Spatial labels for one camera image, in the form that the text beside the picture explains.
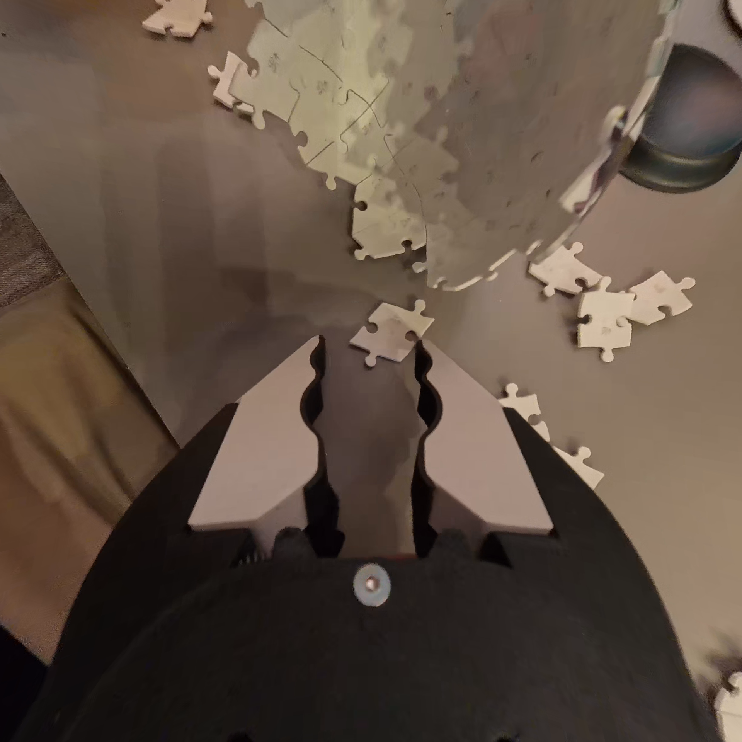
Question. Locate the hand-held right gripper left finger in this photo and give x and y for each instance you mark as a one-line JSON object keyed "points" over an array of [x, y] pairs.
{"points": [[261, 458]]}

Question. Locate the black round ball stand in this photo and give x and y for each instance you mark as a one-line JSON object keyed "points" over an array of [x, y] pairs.
{"points": [[690, 116]]}

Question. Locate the partly built puzzle ball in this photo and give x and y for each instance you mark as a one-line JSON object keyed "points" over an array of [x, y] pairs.
{"points": [[464, 145]]}

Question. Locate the white puzzle piece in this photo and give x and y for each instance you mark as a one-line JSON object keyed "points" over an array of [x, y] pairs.
{"points": [[565, 269], [394, 333], [521, 403], [731, 710], [582, 469], [661, 298], [603, 324], [226, 81], [177, 17]]}

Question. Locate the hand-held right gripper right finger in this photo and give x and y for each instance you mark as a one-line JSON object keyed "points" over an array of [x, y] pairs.
{"points": [[487, 464]]}

